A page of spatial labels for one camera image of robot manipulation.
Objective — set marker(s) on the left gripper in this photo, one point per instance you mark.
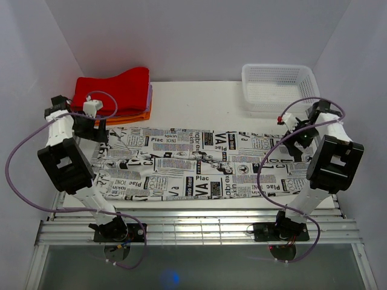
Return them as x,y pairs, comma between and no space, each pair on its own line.
99,135

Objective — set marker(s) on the aluminium frame rails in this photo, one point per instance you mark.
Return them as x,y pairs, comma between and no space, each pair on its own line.
219,222

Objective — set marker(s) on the orange folded trousers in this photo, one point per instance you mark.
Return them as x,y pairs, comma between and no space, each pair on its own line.
124,117

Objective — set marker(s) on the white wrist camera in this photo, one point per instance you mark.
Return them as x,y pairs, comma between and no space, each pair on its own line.
289,120
91,106

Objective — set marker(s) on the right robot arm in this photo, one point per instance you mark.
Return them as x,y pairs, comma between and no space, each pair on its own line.
331,169

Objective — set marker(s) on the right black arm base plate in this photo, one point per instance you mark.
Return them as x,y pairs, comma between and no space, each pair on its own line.
280,231

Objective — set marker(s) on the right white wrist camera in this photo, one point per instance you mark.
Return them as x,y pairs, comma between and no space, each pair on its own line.
289,120

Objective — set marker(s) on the red folded trousers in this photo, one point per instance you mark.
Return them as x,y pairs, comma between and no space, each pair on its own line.
127,92

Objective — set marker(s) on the white perforated plastic basket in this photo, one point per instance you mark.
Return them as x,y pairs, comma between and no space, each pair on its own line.
272,87

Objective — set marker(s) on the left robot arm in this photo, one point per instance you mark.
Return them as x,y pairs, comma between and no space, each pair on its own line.
68,167

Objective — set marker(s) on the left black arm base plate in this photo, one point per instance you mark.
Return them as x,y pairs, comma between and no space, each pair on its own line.
133,233

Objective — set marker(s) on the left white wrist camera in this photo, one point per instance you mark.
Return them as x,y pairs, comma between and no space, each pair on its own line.
91,106

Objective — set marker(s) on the lilac folded trousers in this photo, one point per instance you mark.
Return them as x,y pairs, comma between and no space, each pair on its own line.
149,98

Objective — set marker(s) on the newspaper print trousers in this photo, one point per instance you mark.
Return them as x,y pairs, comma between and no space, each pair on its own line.
147,164

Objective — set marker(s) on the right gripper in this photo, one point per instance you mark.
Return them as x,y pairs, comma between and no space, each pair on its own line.
294,151

